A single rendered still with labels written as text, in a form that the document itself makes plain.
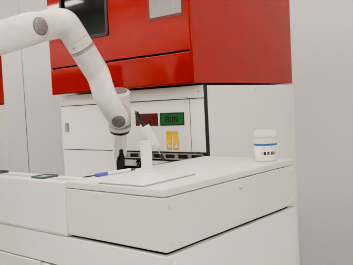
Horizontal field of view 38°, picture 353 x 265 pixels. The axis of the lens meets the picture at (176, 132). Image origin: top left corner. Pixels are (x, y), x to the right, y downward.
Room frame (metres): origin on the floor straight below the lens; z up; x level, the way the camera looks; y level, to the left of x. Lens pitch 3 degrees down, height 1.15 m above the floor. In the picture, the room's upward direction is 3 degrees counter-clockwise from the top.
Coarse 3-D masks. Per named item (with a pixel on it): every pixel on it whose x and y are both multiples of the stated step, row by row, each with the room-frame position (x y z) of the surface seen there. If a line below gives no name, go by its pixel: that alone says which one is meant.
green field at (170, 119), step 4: (160, 116) 1.95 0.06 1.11; (164, 116) 1.93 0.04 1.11; (168, 116) 1.92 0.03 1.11; (172, 116) 1.91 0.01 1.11; (176, 116) 1.90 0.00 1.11; (180, 116) 1.88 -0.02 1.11; (164, 120) 1.93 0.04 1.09; (168, 120) 1.92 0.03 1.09; (172, 120) 1.91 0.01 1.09; (176, 120) 1.90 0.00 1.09; (180, 120) 1.88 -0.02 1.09; (164, 124) 1.93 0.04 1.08; (168, 124) 1.92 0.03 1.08; (172, 124) 1.91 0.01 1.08
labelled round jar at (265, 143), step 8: (256, 136) 1.56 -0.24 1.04; (264, 136) 1.54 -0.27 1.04; (272, 136) 1.55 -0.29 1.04; (256, 144) 1.56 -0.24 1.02; (264, 144) 1.54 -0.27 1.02; (272, 144) 1.55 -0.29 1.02; (256, 152) 1.56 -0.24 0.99; (264, 152) 1.54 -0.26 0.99; (272, 152) 1.55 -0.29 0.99; (256, 160) 1.56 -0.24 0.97; (264, 160) 1.55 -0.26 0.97; (272, 160) 1.55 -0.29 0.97
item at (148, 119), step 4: (136, 116) 2.03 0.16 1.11; (144, 116) 2.00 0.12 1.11; (148, 116) 1.99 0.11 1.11; (152, 116) 1.97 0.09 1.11; (156, 116) 1.96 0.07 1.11; (136, 120) 2.03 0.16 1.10; (144, 120) 2.00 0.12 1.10; (148, 120) 1.99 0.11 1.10; (152, 120) 1.97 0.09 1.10; (156, 120) 1.96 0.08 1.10; (140, 124) 2.02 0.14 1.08; (152, 124) 1.97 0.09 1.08; (156, 124) 1.96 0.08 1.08
